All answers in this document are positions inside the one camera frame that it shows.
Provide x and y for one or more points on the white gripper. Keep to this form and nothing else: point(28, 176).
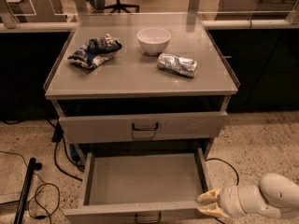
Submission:
point(228, 198)

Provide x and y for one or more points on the drawer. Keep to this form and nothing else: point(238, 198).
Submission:
point(146, 189)
point(143, 127)

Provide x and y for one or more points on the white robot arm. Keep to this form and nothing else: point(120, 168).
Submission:
point(275, 196)

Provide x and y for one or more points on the grey drawer cabinet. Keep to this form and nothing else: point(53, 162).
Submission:
point(131, 83)

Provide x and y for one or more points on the silver foil snack bag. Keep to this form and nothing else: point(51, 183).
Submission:
point(177, 64)

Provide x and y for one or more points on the white bowl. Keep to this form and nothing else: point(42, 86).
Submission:
point(153, 40)

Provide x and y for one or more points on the black pole on floor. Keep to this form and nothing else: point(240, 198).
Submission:
point(33, 165)

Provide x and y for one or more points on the blue white chip bag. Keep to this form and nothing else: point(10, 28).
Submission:
point(95, 52)

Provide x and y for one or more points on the background grey desk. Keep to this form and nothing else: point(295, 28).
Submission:
point(254, 9)

